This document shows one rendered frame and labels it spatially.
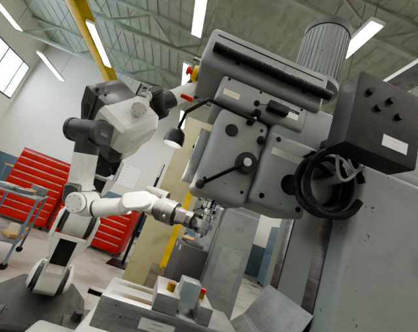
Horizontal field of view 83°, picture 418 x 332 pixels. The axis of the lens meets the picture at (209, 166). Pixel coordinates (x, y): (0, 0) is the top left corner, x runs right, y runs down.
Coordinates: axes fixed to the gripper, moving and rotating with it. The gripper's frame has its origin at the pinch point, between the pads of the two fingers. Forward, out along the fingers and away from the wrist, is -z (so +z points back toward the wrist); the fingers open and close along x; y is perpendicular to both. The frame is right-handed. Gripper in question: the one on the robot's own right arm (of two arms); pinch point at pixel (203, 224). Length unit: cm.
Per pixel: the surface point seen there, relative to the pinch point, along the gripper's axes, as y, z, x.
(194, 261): 16.2, 3.9, 25.3
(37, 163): 3, 454, 307
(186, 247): 11.6, 8.8, 22.6
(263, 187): -17.9, -16.2, -6.4
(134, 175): -84, 518, 763
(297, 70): -63, -16, -8
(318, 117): -50, -27, -1
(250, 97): -46.1, -3.4, -11.4
